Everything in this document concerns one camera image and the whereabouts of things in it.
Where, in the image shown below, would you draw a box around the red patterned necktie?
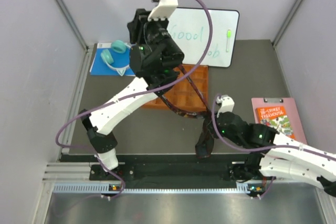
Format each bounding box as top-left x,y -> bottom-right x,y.
159,76 -> 214,158

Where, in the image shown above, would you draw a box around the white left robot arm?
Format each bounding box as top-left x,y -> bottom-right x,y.
81,9 -> 184,180

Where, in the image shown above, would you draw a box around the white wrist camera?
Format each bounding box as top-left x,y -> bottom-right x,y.
148,0 -> 179,22
216,95 -> 235,117

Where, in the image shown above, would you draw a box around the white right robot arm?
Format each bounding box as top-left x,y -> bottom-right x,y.
210,112 -> 335,197

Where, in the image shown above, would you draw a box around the teal cat-ear headphones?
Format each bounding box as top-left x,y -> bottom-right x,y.
99,40 -> 134,77

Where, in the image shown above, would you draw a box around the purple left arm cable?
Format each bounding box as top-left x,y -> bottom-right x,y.
55,0 -> 213,198

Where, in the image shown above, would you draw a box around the pink clipboard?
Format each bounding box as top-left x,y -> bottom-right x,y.
251,98 -> 307,151

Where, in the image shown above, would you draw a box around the orange wooden compartment tray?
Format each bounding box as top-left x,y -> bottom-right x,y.
141,64 -> 209,111

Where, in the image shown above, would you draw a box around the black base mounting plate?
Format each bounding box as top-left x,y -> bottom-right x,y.
89,153 -> 263,183

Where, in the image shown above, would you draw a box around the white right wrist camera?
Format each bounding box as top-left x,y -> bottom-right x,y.
216,95 -> 235,117

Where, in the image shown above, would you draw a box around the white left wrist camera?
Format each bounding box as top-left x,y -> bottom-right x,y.
148,0 -> 179,22

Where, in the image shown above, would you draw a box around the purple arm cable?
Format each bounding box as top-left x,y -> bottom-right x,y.
211,94 -> 336,201
55,0 -> 213,198

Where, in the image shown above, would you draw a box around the orange treehouse book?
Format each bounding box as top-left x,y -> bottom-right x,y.
256,105 -> 296,140

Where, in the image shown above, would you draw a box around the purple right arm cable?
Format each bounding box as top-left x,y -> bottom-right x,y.
211,94 -> 336,201

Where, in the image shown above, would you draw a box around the white dry-erase board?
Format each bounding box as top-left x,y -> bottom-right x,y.
167,6 -> 240,69

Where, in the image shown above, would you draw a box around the green whiteboard marker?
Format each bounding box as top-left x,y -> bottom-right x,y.
226,29 -> 232,52

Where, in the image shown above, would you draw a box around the grey slotted cable duct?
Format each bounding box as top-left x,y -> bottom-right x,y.
53,183 -> 264,195

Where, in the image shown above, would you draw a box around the blue folder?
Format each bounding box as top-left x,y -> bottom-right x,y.
89,40 -> 135,77

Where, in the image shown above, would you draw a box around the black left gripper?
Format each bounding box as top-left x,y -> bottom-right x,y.
126,9 -> 184,62

